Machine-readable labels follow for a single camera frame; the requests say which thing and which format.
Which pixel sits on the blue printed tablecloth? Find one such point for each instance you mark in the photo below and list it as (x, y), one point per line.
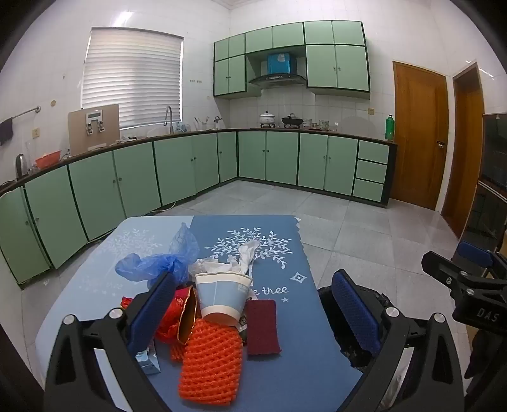
(309, 376)

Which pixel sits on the wooden cutting board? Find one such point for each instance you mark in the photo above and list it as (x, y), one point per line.
(79, 136)

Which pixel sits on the metal faucet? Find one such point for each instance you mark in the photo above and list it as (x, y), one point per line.
(169, 115)

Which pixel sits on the utensil holder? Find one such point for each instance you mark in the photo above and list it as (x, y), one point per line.
(202, 124)

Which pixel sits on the white cooking pot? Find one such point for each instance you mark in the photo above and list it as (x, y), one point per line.
(267, 119)

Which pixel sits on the maroon sponge cloth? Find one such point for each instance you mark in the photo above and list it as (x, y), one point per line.
(263, 328)

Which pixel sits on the green bottle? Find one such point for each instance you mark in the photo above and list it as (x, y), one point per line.
(390, 128)

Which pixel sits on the black wok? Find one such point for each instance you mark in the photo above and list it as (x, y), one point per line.
(292, 120)

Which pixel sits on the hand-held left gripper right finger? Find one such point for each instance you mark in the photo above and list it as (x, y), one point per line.
(355, 313)

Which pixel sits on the range hood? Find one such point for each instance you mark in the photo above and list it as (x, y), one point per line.
(277, 79)

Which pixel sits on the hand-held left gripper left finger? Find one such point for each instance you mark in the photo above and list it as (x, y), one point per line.
(155, 313)

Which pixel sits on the black glass cabinet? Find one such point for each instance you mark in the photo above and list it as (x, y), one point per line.
(489, 178)

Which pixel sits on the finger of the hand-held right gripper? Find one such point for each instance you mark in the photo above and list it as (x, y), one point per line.
(445, 271)
(473, 253)

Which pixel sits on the dark hanging towel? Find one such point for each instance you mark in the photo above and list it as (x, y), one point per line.
(5, 131)

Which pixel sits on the green upper kitchen cabinets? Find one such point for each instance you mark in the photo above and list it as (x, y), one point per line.
(336, 65)

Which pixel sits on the orange foam fruit net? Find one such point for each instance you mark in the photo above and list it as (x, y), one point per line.
(212, 364)

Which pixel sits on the black trash bin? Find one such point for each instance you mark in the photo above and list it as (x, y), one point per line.
(334, 328)

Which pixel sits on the green lower kitchen cabinets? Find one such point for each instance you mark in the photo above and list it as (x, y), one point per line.
(130, 174)

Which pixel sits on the red gold foil wrapper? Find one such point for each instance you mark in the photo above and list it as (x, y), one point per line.
(180, 313)

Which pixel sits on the crumpled white tissue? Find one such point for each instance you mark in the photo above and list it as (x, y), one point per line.
(247, 253)

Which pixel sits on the white window blind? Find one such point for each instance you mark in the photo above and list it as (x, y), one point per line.
(132, 79)

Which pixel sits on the blue plastic bag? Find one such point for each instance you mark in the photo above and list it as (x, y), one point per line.
(158, 265)

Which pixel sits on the green kitchen cabinets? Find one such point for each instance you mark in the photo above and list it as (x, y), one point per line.
(336, 65)
(130, 174)

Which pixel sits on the metal towel rail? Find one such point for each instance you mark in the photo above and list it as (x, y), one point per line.
(23, 113)

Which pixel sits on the brown wooden door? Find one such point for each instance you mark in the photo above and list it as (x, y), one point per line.
(465, 158)
(418, 134)

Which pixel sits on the white blue paper cup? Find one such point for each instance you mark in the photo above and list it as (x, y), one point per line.
(222, 295)

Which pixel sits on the metal kettle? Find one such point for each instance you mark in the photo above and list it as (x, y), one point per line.
(20, 164)

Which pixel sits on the silver blue foil packet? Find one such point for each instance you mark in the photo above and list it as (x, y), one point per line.
(148, 362)

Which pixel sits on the wall power outlet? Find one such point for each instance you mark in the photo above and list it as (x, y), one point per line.
(36, 132)

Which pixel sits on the red plastic basin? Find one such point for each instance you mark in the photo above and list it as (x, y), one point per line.
(47, 159)

